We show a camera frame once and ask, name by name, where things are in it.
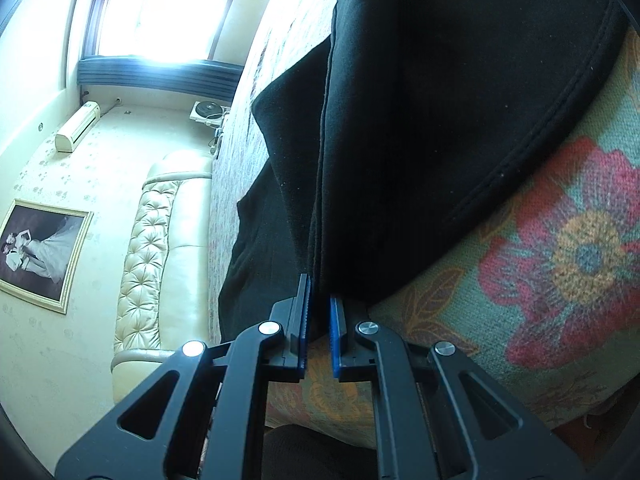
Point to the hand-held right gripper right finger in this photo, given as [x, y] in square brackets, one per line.
[336, 340]

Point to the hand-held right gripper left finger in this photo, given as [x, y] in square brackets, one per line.
[304, 340]

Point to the black pants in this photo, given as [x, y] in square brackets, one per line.
[380, 135]

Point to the dark cloth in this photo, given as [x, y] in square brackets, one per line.
[320, 450]

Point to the cream tufted leather headboard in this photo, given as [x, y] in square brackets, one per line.
[165, 260]

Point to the floral blanket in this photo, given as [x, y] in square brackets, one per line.
[550, 270]

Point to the white round-dial appliance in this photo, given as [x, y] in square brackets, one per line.
[207, 110]

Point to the dark blue pleated valance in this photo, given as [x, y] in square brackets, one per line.
[160, 77]

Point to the white air conditioner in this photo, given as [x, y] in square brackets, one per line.
[75, 127]

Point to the bright window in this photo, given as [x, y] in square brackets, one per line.
[165, 5]

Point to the framed wall photo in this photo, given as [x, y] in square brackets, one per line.
[40, 250]

